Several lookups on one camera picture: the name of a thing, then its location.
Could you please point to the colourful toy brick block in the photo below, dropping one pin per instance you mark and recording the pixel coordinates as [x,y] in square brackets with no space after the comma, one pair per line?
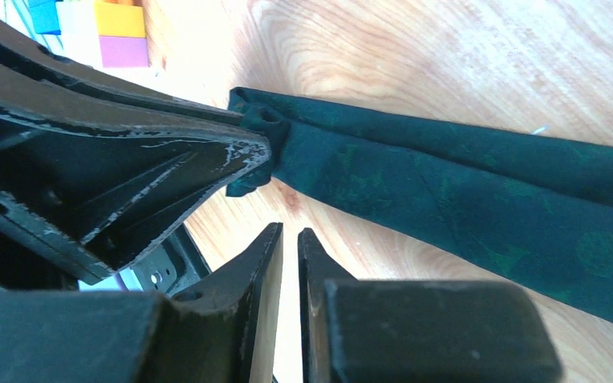
[100,34]

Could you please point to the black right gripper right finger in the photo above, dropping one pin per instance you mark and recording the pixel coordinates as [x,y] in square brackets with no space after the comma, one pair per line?
[416,330]

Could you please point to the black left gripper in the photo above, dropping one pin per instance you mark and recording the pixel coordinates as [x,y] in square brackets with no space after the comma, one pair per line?
[91,187]

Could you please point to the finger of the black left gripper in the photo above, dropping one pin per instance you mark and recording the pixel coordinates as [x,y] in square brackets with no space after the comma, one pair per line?
[31,59]

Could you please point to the dark green tie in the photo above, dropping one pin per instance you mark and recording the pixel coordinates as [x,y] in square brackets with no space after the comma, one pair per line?
[536,210]

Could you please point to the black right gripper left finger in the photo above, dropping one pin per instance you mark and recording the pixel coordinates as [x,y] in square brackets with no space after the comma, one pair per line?
[221,329]

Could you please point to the white debris scrap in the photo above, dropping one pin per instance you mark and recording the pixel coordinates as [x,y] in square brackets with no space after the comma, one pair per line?
[539,130]

